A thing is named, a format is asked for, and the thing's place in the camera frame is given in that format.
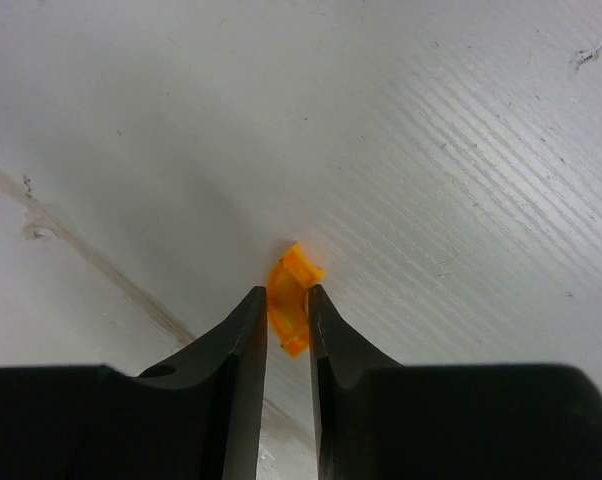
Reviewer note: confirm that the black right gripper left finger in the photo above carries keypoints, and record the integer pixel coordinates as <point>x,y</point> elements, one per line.
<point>194,415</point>

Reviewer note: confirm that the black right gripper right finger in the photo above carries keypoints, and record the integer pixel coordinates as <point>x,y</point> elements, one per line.
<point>378,419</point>

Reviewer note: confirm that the orange curved lego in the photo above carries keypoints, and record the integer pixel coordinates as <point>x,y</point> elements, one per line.
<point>287,287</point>

